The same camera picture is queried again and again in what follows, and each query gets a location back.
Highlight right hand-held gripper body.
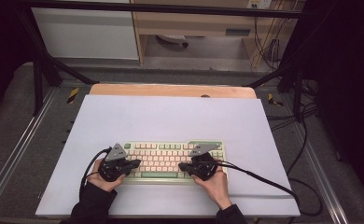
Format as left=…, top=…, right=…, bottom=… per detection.
left=188, top=142, right=222, bottom=182

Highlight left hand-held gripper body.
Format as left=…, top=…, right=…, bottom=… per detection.
left=97, top=142, right=132, bottom=183

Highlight cream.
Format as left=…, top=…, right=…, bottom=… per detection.
left=121, top=139, right=230, bottom=187

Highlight person's left hand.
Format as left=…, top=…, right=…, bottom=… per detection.
left=86, top=158, right=127, bottom=193

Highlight person's right hand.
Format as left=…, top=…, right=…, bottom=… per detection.
left=190, top=166, right=233, bottom=210

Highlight white board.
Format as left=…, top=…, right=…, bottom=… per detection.
left=35, top=94, right=301, bottom=218

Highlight wooden table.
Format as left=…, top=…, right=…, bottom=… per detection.
left=89, top=83, right=258, bottom=100

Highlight yellow and black floor tape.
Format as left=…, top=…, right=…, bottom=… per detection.
left=266, top=92, right=285, bottom=107
left=65, top=87, right=80, bottom=105

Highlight office chair base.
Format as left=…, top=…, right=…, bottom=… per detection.
left=155, top=34, right=190, bottom=49

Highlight white cabinet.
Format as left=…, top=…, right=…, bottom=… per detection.
left=30, top=7, right=140, bottom=61

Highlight light wooden desk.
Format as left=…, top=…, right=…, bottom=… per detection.
left=129, top=0, right=306, bottom=68

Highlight white power strip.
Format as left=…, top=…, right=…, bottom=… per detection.
left=245, top=0, right=273, bottom=10

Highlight left hand-held gripper black cable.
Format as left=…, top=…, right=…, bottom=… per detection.
left=78, top=147, right=113, bottom=201

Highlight hand-held gripper black cable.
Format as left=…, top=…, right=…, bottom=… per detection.
left=78, top=147, right=113, bottom=201
left=213, top=160, right=324, bottom=217

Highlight right hand-held gripper black cable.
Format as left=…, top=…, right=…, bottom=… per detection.
left=213, top=160, right=324, bottom=217

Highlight aluminium floor rail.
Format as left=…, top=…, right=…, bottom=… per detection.
left=289, top=102, right=350, bottom=224
left=0, top=88, right=59, bottom=213

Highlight black floor cables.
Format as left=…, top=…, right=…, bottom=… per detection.
left=265, top=77, right=320, bottom=133

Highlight black metal frame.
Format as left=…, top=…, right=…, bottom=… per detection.
left=14, top=0, right=315, bottom=123

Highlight hanging cable bundle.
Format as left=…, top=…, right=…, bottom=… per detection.
left=252, top=16, right=287, bottom=71

